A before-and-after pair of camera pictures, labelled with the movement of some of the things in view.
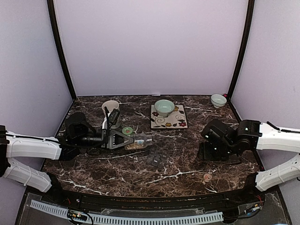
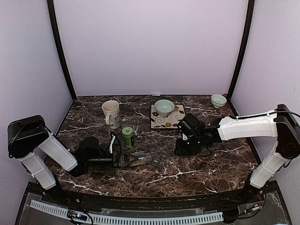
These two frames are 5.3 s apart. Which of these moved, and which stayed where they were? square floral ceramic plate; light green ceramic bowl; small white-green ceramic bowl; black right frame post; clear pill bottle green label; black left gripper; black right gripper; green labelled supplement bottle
Moved: black right gripper; clear pill bottle green label; black left gripper
Stayed: square floral ceramic plate; small white-green ceramic bowl; light green ceramic bowl; black right frame post; green labelled supplement bottle
